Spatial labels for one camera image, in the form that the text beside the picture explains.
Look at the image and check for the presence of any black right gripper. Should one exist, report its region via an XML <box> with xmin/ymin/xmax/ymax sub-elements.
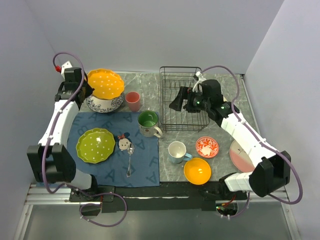
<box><xmin>168</xmin><ymin>86</ymin><xmax>211</xmax><ymax>114</ymax></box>

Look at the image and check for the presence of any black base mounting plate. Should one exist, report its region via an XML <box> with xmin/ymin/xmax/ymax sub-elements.
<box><xmin>68</xmin><ymin>181</ymin><xmax>251</xmax><ymax>213</ymax></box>

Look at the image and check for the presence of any red white patterned dish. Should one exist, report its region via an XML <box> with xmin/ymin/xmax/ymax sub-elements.
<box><xmin>195</xmin><ymin>136</ymin><xmax>219</xmax><ymax>159</ymax></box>

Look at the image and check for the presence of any aluminium rail frame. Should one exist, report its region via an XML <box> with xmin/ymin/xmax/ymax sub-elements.
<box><xmin>24</xmin><ymin>184</ymin><xmax>80</xmax><ymax>206</ymax></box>

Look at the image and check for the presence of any black wire dish rack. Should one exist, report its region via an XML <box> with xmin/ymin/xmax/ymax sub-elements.
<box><xmin>158</xmin><ymin>65</ymin><xmax>211</xmax><ymax>133</ymax></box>

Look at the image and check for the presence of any silver spoon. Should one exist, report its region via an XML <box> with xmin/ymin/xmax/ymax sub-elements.
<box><xmin>126</xmin><ymin>143</ymin><xmax>135</xmax><ymax>178</ymax></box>

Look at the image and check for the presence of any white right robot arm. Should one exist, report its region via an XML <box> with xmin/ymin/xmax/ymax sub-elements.
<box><xmin>169</xmin><ymin>79</ymin><xmax>290</xmax><ymax>200</ymax></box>

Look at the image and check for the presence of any light blue mug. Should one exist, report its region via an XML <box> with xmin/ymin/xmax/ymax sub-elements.
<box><xmin>168</xmin><ymin>141</ymin><xmax>193</xmax><ymax>164</ymax></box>

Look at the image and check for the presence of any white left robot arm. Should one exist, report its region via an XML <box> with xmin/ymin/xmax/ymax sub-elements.
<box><xmin>27</xmin><ymin>61</ymin><xmax>99</xmax><ymax>201</ymax></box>

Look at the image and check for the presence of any orange polka dot plate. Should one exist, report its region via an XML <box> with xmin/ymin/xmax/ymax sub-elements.
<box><xmin>87</xmin><ymin>68</ymin><xmax>125</xmax><ymax>100</ymax></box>

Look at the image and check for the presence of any green-inside floral mug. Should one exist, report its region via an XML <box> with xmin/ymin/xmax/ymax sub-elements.
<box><xmin>137</xmin><ymin>110</ymin><xmax>163</xmax><ymax>138</ymax></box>

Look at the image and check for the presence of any green polka dot plate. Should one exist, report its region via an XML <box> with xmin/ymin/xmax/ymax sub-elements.
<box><xmin>75</xmin><ymin>128</ymin><xmax>116</xmax><ymax>164</ymax></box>

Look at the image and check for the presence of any cartoon mouse spoon rest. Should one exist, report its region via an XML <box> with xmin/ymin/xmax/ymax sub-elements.
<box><xmin>116</xmin><ymin>132</ymin><xmax>132</xmax><ymax>151</ymax></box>

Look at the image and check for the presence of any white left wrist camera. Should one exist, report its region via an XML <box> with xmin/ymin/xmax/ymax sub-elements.
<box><xmin>60</xmin><ymin>60</ymin><xmax>73</xmax><ymax>75</ymax></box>

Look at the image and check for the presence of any pink white round plate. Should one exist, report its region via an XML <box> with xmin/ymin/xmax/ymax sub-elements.
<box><xmin>229</xmin><ymin>140</ymin><xmax>255</xmax><ymax>173</ymax></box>

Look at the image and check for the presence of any blue floral plate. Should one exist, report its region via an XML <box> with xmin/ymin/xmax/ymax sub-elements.
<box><xmin>85</xmin><ymin>92</ymin><xmax>125</xmax><ymax>113</ymax></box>

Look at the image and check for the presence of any orange bowl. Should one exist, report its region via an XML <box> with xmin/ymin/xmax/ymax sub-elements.
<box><xmin>183</xmin><ymin>157</ymin><xmax>212</xmax><ymax>186</ymax></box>

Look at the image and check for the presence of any pink plastic cup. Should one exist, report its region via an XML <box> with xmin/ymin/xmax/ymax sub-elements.
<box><xmin>125</xmin><ymin>91</ymin><xmax>141</xmax><ymax>112</ymax></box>

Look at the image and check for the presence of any blue letter-print cloth mat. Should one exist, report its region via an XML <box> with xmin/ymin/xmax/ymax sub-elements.
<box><xmin>67</xmin><ymin>112</ymin><xmax>160</xmax><ymax>188</ymax></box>

